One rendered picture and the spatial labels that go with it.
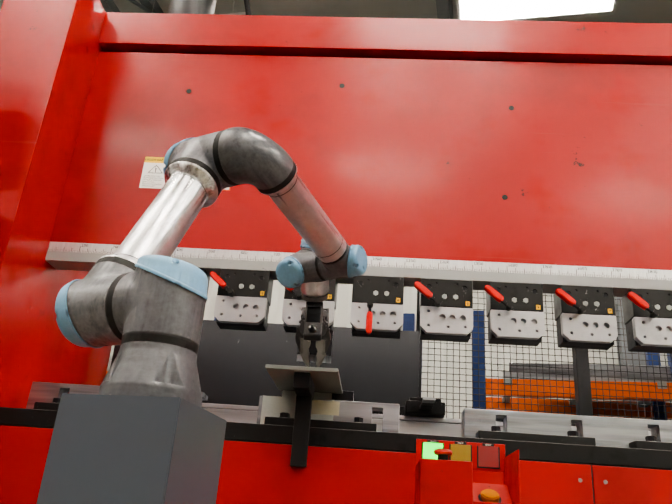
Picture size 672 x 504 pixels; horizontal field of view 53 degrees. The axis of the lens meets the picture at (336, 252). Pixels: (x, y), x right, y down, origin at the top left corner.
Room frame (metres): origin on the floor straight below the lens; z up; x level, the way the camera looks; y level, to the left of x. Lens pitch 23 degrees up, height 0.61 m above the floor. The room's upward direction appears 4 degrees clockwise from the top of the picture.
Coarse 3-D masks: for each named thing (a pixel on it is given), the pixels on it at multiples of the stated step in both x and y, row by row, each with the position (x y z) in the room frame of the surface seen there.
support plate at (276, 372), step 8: (272, 368) 1.65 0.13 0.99; (280, 368) 1.65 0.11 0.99; (288, 368) 1.64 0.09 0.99; (296, 368) 1.64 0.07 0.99; (304, 368) 1.64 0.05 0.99; (312, 368) 1.64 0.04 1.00; (320, 368) 1.64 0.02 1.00; (328, 368) 1.64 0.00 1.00; (336, 368) 1.63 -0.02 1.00; (272, 376) 1.74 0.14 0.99; (280, 376) 1.73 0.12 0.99; (288, 376) 1.72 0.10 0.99; (312, 376) 1.70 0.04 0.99; (320, 376) 1.69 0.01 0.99; (328, 376) 1.69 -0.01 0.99; (336, 376) 1.68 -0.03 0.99; (280, 384) 1.83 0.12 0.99; (288, 384) 1.82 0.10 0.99; (320, 384) 1.79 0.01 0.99; (328, 384) 1.78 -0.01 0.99; (336, 384) 1.78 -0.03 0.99; (320, 392) 1.90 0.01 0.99; (328, 392) 1.89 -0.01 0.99; (336, 392) 1.88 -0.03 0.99
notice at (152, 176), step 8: (152, 160) 1.93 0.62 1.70; (160, 160) 1.92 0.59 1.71; (144, 168) 1.93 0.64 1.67; (152, 168) 1.93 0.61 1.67; (160, 168) 1.92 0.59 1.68; (144, 176) 1.93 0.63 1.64; (152, 176) 1.93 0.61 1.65; (160, 176) 1.92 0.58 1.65; (144, 184) 1.93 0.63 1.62; (152, 184) 1.93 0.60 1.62; (160, 184) 1.92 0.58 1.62
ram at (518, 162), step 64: (128, 64) 1.94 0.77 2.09; (192, 64) 1.92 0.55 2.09; (256, 64) 1.90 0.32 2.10; (320, 64) 1.89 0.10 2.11; (384, 64) 1.87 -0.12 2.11; (448, 64) 1.85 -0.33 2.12; (512, 64) 1.83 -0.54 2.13; (576, 64) 1.82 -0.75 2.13; (128, 128) 1.94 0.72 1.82; (192, 128) 1.92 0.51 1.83; (256, 128) 1.90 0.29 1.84; (320, 128) 1.88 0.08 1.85; (384, 128) 1.87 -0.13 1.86; (448, 128) 1.85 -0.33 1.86; (512, 128) 1.83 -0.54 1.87; (576, 128) 1.82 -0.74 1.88; (640, 128) 1.80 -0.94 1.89; (64, 192) 1.95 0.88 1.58; (128, 192) 1.93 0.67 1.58; (256, 192) 1.90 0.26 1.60; (320, 192) 1.88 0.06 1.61; (384, 192) 1.87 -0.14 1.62; (448, 192) 1.85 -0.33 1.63; (512, 192) 1.83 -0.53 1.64; (576, 192) 1.82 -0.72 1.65; (640, 192) 1.80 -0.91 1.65; (64, 256) 1.94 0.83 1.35; (384, 256) 1.87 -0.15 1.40; (448, 256) 1.85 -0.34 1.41; (512, 256) 1.84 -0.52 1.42; (576, 256) 1.82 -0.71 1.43; (640, 256) 1.81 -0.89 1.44
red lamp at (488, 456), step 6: (480, 450) 1.57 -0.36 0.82; (486, 450) 1.57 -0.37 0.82; (492, 450) 1.57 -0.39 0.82; (480, 456) 1.57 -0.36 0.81; (486, 456) 1.57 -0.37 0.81; (492, 456) 1.57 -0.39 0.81; (498, 456) 1.57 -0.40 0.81; (480, 462) 1.57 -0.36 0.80; (486, 462) 1.57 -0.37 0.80; (492, 462) 1.57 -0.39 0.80; (498, 462) 1.57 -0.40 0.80
